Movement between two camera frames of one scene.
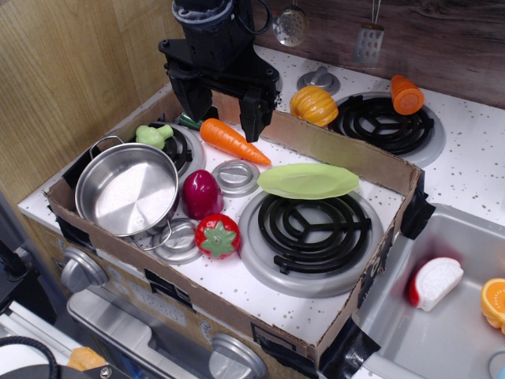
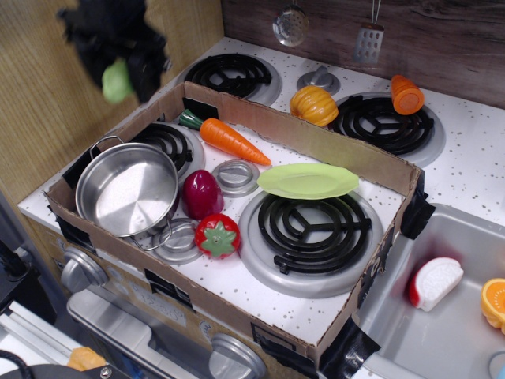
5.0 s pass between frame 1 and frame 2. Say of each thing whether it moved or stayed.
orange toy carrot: stayed
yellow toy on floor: stayed
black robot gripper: moved
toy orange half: stayed
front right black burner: stayed
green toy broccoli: moved
